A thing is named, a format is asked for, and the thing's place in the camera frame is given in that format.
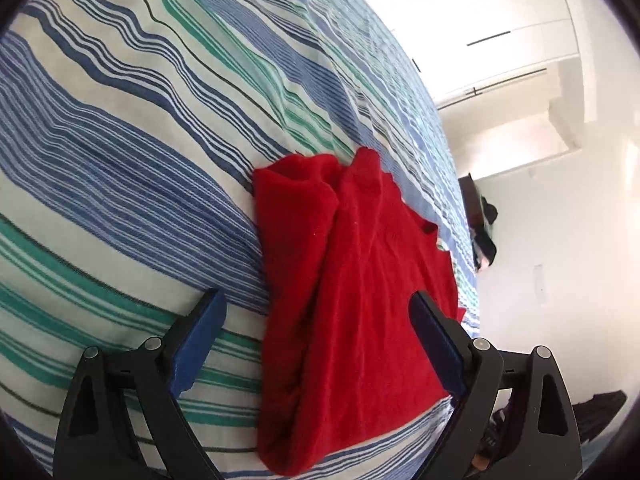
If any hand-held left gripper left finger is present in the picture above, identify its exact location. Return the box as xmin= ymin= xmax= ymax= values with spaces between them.
xmin=52 ymin=288 xmax=228 ymax=480

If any red garment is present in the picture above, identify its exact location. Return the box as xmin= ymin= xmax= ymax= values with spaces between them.
xmin=251 ymin=147 xmax=468 ymax=476

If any dark cloth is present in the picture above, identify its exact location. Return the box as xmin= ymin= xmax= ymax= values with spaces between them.
xmin=472 ymin=390 xmax=628 ymax=476

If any dark clothes pile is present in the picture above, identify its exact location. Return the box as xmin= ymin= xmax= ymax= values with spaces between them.
xmin=459 ymin=172 xmax=499 ymax=273

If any white wardrobe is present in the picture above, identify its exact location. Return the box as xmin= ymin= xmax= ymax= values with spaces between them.
xmin=330 ymin=0 xmax=591 ymax=111

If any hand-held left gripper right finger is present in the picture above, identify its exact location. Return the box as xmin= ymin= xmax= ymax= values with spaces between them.
xmin=407 ymin=290 xmax=583 ymax=480

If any striped bed sheet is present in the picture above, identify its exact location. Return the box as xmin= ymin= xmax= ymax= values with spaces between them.
xmin=0 ymin=0 xmax=481 ymax=480

